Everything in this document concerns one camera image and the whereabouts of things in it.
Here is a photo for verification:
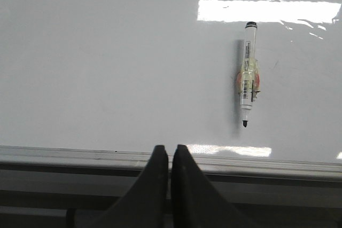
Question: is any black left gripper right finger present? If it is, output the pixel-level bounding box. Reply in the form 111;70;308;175
170;145;259;227

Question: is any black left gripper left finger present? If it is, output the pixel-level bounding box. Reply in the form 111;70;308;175
86;145;168;227

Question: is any white whiteboard with aluminium frame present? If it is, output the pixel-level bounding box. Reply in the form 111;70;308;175
1;0;341;179

